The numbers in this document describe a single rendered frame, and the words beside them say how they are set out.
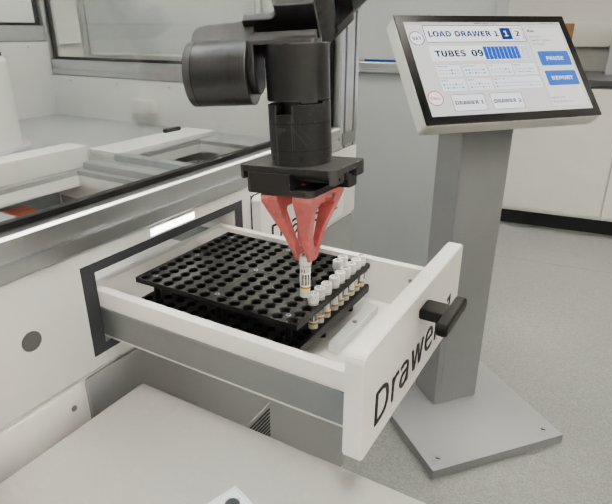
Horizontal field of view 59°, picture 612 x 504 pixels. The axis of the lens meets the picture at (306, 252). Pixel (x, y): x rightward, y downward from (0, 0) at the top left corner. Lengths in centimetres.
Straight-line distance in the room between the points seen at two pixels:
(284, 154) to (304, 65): 8
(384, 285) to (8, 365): 44
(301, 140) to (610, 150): 315
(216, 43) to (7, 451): 46
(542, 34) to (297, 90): 125
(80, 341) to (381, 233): 193
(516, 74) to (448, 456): 106
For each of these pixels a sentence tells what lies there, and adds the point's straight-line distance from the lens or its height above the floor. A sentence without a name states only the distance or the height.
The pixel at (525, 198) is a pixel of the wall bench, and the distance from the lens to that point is 363.
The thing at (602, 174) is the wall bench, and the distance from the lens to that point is 359.
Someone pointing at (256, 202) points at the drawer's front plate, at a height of 92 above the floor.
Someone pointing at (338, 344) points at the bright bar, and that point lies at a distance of 61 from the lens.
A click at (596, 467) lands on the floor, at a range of 187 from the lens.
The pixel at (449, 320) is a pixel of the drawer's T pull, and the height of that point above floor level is 91.
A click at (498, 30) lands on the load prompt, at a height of 116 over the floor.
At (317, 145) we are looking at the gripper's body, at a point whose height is 107.
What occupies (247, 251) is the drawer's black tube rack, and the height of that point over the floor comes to 90.
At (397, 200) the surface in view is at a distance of 239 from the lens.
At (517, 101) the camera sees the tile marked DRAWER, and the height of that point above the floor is 100.
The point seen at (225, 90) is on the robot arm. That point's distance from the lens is 50.
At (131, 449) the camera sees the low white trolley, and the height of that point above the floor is 76.
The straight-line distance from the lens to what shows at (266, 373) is 53.
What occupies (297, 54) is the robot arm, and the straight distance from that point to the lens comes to 48.
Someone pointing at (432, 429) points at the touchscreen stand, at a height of 4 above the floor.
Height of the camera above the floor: 117
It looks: 23 degrees down
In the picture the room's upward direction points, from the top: straight up
